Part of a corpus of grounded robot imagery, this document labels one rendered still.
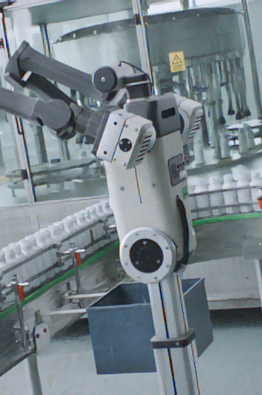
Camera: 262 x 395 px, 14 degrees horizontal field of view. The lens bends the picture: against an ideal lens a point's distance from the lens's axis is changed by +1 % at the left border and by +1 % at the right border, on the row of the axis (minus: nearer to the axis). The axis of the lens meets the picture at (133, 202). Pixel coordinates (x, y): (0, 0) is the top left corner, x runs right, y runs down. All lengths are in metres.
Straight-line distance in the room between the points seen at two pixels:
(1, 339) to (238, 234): 1.46
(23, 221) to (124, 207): 3.93
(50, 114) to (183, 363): 0.79
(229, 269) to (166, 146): 3.56
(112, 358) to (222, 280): 2.98
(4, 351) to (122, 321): 0.38
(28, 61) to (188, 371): 1.03
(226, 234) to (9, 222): 2.59
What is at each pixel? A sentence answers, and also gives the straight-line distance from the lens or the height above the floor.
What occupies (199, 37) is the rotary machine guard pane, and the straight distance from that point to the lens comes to 6.13.
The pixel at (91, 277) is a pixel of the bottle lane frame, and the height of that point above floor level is 0.93.
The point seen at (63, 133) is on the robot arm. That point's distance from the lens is 2.62.
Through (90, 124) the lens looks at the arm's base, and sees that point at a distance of 2.58.
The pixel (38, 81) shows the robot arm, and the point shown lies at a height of 1.68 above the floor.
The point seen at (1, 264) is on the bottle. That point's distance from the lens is 3.37.
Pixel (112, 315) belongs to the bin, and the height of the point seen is 0.92.
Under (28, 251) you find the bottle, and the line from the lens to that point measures 3.52.
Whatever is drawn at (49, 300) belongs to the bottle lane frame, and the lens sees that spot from 3.56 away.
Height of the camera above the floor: 1.70
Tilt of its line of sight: 8 degrees down
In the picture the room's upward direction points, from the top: 9 degrees counter-clockwise
